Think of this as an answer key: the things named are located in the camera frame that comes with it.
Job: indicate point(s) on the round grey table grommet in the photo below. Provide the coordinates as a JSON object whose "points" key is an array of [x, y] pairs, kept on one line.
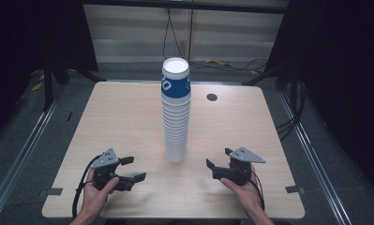
{"points": [[212, 97]]}

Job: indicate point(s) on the grey tape strip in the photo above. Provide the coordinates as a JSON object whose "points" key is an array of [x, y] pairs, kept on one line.
{"points": [[294, 189], [52, 191]]}

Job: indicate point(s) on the dark curtain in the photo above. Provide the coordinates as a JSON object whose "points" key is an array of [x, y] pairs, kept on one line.
{"points": [[341, 62], [25, 37]]}

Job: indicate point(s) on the metal floor rail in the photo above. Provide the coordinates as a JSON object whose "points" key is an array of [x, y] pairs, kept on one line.
{"points": [[312, 156], [22, 150]]}

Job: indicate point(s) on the tall stack of paper cups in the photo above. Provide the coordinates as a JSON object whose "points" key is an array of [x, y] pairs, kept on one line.
{"points": [[175, 125]]}

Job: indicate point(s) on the black metal stand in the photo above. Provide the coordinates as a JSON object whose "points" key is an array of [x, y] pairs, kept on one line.
{"points": [[48, 87], [292, 81]]}

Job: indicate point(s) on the short yellow tape piece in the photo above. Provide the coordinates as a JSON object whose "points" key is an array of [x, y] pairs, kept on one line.
{"points": [[37, 86]]}

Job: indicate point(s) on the person's right hand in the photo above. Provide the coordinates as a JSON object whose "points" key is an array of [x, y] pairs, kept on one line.
{"points": [[245, 195]]}

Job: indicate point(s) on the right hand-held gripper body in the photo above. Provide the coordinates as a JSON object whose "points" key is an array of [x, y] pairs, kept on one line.
{"points": [[237, 170]]}

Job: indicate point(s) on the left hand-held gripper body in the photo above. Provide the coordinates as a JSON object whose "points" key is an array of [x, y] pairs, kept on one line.
{"points": [[106, 162]]}

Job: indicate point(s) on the black horizontal bar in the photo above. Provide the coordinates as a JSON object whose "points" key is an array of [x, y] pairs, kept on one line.
{"points": [[187, 6]]}

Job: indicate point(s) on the long yellow tape piece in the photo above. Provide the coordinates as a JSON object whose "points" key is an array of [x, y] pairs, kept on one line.
{"points": [[218, 62]]}

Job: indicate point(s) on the person's left hand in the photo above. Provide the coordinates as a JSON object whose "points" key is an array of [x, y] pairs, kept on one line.
{"points": [[95, 197]]}

